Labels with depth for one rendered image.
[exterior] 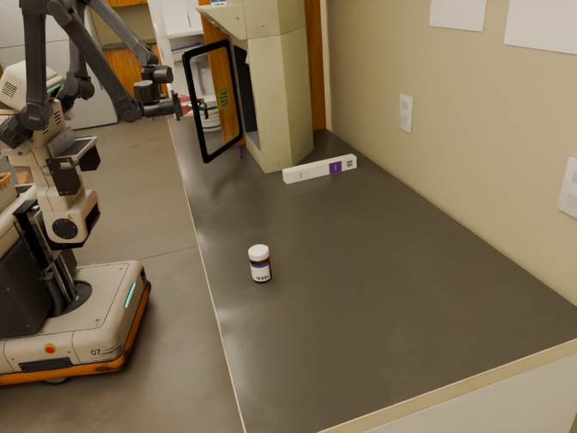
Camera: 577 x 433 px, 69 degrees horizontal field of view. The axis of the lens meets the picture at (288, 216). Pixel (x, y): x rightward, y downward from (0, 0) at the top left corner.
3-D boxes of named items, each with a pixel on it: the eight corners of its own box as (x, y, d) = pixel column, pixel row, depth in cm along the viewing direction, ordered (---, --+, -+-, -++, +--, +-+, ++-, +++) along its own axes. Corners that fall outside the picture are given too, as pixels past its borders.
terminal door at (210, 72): (243, 137, 182) (228, 38, 163) (205, 165, 158) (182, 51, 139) (241, 137, 183) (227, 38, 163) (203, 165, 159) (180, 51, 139)
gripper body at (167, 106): (176, 92, 151) (154, 95, 150) (182, 120, 156) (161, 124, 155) (174, 88, 157) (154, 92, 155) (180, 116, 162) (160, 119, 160)
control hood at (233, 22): (228, 32, 163) (224, 3, 158) (247, 39, 136) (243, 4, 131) (199, 35, 161) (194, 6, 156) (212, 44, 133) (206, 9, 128)
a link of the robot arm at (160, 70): (150, 57, 178) (138, 51, 170) (175, 55, 175) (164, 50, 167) (151, 86, 180) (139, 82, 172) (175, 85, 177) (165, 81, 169)
